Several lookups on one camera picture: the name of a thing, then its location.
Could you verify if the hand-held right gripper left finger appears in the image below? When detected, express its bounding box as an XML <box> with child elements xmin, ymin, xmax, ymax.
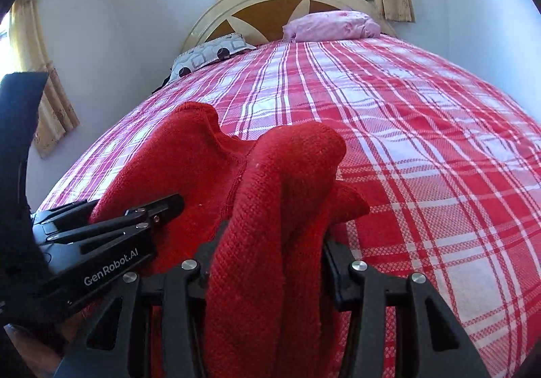
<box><xmin>54</xmin><ymin>219</ymin><xmax>232</xmax><ymax>378</ymax></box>

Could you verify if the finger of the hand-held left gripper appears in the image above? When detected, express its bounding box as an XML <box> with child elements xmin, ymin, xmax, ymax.
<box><xmin>30</xmin><ymin>199</ymin><xmax>100</xmax><ymax>232</ymax></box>
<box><xmin>46</xmin><ymin>194</ymin><xmax>186</xmax><ymax>244</ymax></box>

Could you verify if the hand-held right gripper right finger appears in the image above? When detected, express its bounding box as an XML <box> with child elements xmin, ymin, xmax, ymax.
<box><xmin>320</xmin><ymin>234</ymin><xmax>492</xmax><ymax>378</ymax></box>

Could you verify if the red knit sweater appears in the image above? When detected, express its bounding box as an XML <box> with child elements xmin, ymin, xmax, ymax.
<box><xmin>88</xmin><ymin>101</ymin><xmax>373</xmax><ymax>378</ymax></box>

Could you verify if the person's left hand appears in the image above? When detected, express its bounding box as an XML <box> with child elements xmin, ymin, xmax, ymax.
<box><xmin>3</xmin><ymin>310</ymin><xmax>87</xmax><ymax>378</ymax></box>

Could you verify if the red white plaid blanket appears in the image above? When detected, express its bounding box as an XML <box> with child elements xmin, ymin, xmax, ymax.
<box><xmin>31</xmin><ymin>36</ymin><xmax>541</xmax><ymax>378</ymax></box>

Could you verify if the window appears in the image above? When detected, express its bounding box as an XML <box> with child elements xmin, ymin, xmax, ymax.
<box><xmin>0</xmin><ymin>9</ymin><xmax>11</xmax><ymax>66</ymax></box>

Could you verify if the grey patterned pillow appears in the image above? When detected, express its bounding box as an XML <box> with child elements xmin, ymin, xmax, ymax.
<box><xmin>162</xmin><ymin>33</ymin><xmax>257</xmax><ymax>85</ymax></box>

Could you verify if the cream wooden headboard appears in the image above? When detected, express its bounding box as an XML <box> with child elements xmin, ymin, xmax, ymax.
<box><xmin>182</xmin><ymin>0</ymin><xmax>398</xmax><ymax>58</ymax></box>

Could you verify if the pink pillow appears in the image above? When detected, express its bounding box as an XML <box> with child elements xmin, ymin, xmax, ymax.
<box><xmin>281</xmin><ymin>10</ymin><xmax>383</xmax><ymax>43</ymax></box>

